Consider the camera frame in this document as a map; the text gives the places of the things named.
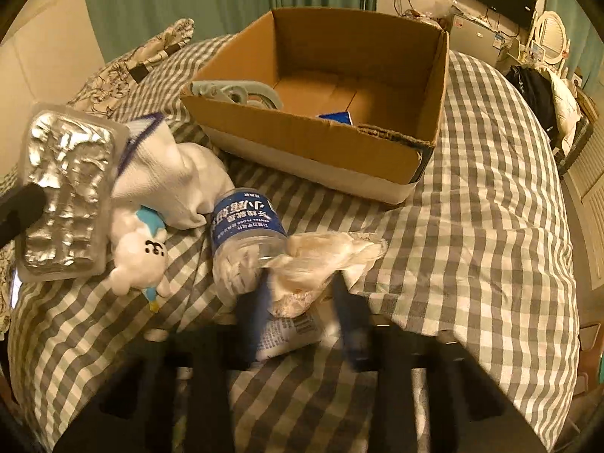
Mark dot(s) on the pale blue plastic hanger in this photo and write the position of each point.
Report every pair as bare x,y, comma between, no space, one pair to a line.
245,92

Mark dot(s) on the white slatted panel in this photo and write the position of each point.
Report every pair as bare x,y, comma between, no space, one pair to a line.
587,207

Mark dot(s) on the cardboard box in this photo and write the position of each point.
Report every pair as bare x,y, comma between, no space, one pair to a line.
330,52

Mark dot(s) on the white sock with blue stripes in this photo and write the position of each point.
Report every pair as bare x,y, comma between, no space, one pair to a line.
165,165

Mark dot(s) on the white plush toy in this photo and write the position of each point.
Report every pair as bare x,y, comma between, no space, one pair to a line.
137,255

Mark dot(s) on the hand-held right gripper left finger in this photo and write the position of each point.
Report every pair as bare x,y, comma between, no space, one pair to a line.
255,314

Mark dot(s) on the clear plastic bag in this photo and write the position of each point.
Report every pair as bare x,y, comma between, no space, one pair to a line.
321,250

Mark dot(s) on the silver foil blister tray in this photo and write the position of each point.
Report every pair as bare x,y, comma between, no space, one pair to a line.
71,174

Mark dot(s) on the clear jar with blue label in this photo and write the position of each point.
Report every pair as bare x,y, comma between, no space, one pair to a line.
243,231

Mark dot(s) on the dark jacket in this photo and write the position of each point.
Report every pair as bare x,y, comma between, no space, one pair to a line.
535,99

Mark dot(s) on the small blue box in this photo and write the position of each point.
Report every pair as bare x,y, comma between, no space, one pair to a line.
336,118

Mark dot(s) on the floral pillow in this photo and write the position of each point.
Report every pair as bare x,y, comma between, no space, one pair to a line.
127,56

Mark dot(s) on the white garment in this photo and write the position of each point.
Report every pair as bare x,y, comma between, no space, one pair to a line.
566,99

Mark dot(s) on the white printed packet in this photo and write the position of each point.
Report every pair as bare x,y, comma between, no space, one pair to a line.
288,335

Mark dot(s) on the beige padded headboard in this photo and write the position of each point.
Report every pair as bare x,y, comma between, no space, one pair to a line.
42,52

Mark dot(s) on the green window curtain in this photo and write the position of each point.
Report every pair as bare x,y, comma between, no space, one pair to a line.
578,4

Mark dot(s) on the grey checked blanket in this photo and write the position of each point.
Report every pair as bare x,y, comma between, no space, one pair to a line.
481,207

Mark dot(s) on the white oval mirror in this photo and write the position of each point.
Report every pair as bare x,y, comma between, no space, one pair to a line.
549,33

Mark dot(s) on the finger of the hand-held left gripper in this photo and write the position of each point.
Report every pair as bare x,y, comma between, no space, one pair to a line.
21,207

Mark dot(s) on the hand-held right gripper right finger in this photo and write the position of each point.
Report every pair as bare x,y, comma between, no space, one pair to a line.
348,325

